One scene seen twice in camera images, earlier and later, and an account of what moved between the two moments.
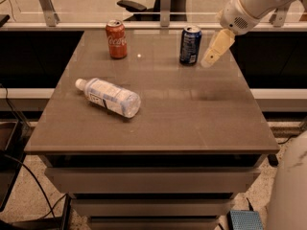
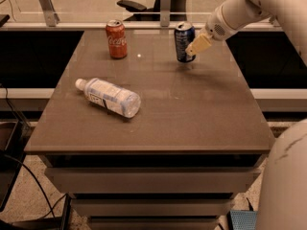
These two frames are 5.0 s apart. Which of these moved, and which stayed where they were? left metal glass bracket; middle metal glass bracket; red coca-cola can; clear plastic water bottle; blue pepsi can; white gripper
Moved: blue pepsi can; white gripper
Stayed: clear plastic water bottle; red coca-cola can; left metal glass bracket; middle metal glass bracket
